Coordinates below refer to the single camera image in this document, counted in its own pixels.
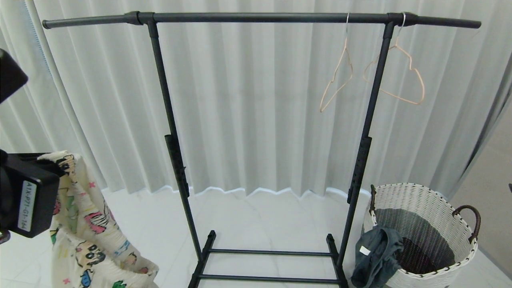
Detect cream printed garment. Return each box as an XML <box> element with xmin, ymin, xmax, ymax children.
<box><xmin>38</xmin><ymin>150</ymin><xmax>160</xmax><ymax>288</ymax></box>

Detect white laundry basket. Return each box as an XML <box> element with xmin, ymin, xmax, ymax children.
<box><xmin>362</xmin><ymin>182</ymin><xmax>481</xmax><ymax>288</ymax></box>

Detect white curtain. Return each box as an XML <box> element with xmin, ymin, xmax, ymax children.
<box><xmin>0</xmin><ymin>0</ymin><xmax>512</xmax><ymax>200</ymax></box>

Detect black clothes rack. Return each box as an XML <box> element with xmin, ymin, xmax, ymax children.
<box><xmin>42</xmin><ymin>11</ymin><xmax>482</xmax><ymax>288</ymax></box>

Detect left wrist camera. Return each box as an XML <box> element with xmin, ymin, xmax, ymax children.
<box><xmin>0</xmin><ymin>48</ymin><xmax>29</xmax><ymax>104</ymax></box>

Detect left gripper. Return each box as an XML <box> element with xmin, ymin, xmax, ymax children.
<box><xmin>7</xmin><ymin>155</ymin><xmax>61</xmax><ymax>239</ymax></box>

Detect dark grey garment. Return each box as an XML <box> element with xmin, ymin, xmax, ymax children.
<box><xmin>350</xmin><ymin>226</ymin><xmax>405</xmax><ymax>288</ymax></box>

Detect pink clothes hanger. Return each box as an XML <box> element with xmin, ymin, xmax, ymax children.
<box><xmin>319</xmin><ymin>13</ymin><xmax>354</xmax><ymax>114</ymax></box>
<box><xmin>362</xmin><ymin>13</ymin><xmax>426</xmax><ymax>106</ymax></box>

